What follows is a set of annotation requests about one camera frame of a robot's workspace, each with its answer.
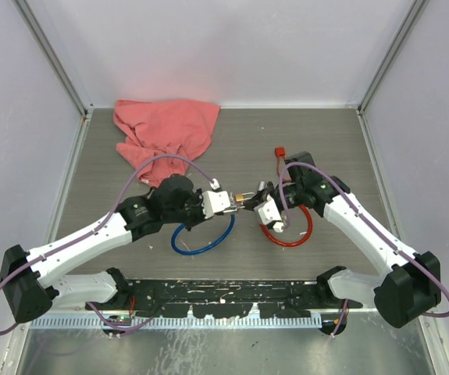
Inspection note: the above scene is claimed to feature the brass padlock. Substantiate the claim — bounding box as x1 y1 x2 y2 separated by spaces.
234 192 255 204

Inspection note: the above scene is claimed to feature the red cable lock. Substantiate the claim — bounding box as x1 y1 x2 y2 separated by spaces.
258 185 313 249

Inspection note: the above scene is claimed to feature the red cable padlock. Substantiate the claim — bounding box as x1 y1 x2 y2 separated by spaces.
274 147 286 176

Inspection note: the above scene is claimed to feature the blue cable lock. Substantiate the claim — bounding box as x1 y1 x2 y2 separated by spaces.
170 213 237 256

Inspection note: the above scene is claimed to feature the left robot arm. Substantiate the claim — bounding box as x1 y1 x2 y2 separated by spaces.
0 174 209 323

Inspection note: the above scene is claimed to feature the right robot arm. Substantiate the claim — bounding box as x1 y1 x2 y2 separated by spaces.
244 152 445 328

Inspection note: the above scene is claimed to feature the pink cloth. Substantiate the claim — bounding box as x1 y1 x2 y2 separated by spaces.
113 99 220 169

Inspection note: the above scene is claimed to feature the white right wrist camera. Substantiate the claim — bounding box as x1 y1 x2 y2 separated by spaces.
254 196 286 233

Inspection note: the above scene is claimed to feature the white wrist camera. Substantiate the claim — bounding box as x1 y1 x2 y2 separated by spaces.
254 196 286 233
201 178 234 220

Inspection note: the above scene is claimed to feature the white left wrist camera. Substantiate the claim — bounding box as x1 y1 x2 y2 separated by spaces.
201 178 234 220

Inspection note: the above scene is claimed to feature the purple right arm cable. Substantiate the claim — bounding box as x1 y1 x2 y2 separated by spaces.
278 162 449 337

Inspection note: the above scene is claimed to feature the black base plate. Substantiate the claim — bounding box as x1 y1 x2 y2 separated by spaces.
94 280 344 319

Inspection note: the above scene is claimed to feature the slotted cable duct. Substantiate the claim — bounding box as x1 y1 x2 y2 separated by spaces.
30 312 322 330

